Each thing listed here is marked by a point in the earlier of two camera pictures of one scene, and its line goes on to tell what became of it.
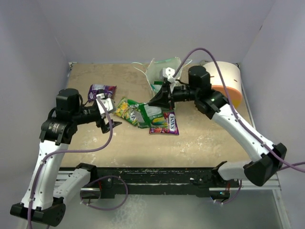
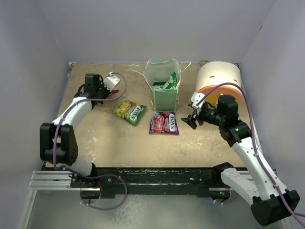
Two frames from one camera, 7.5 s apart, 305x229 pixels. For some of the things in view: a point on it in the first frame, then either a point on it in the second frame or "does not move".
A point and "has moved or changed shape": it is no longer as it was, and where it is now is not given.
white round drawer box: x=226 y=77 does not move
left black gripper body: x=86 y=114 → x=102 y=91
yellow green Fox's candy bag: x=123 y=110 does not move
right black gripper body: x=179 y=93 → x=205 y=114
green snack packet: x=158 y=82 does not move
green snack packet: x=147 y=116 has moved or changed shape
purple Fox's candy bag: x=172 y=127 does not move
